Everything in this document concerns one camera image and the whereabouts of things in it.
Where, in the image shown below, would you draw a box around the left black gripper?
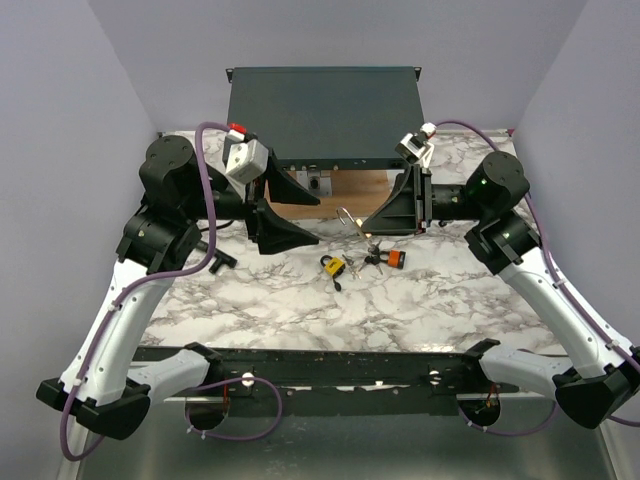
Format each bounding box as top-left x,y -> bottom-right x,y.
182,149 -> 321,252

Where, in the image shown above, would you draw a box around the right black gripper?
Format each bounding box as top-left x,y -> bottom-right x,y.
358,165 -> 489,238

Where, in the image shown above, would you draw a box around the brass padlock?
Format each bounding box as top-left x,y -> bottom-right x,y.
336,206 -> 370,243

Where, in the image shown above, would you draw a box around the orange padlock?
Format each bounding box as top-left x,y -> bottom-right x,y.
380,250 -> 406,270

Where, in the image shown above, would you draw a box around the yellow padlock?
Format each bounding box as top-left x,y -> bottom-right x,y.
320,255 -> 346,278

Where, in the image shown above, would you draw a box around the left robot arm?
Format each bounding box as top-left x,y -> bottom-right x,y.
36,133 -> 318,440

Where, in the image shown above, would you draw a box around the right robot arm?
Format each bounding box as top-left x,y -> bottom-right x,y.
362,151 -> 639,429

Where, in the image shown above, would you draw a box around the wooden board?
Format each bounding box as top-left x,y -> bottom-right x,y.
271,170 -> 400,220

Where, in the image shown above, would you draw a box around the black T-shaped pipe fitting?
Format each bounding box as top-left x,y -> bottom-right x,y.
196,240 -> 238,275

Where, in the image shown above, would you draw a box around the grey metal lock mount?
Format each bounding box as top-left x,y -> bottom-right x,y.
295,169 -> 332,198

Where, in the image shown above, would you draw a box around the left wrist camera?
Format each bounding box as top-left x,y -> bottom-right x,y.
225,130 -> 269,185

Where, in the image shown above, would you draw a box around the dark green network switch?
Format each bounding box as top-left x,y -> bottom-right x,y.
227,66 -> 424,170

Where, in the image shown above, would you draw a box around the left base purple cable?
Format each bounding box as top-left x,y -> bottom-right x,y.
184,375 -> 284,443

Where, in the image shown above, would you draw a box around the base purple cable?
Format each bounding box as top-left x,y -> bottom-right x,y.
184,375 -> 284,443
457,394 -> 557,437

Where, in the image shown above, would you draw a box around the black metal base rail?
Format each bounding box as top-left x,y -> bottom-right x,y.
129,344 -> 521,419

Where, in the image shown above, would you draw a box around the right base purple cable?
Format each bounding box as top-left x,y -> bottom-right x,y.
457,394 -> 557,437

